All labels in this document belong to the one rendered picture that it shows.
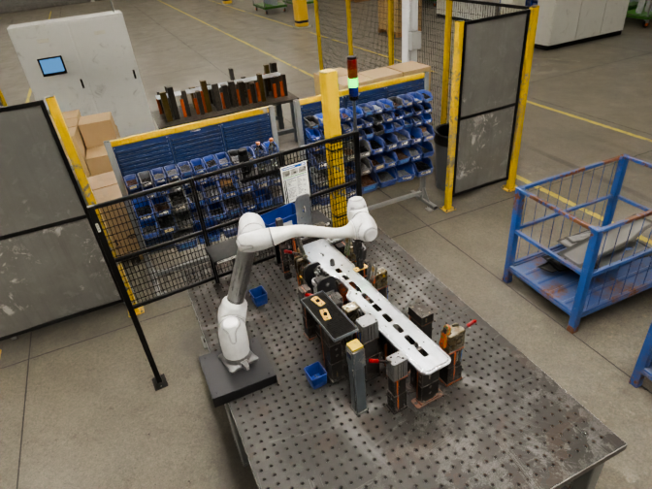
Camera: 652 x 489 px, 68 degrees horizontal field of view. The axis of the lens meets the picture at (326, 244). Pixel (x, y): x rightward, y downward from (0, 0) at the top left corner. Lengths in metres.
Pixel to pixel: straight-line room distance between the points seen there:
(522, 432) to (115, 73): 7.85
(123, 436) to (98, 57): 6.36
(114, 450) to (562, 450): 2.75
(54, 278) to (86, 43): 4.98
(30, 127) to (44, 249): 0.99
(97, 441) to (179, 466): 0.66
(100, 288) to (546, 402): 3.61
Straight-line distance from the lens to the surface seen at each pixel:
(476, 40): 5.27
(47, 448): 4.09
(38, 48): 8.87
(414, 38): 7.15
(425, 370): 2.47
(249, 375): 2.85
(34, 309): 4.82
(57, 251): 4.51
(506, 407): 2.77
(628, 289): 4.66
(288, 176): 3.51
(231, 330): 2.76
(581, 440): 2.75
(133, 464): 3.71
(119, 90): 8.98
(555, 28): 13.21
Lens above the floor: 2.82
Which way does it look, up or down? 33 degrees down
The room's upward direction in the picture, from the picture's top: 6 degrees counter-clockwise
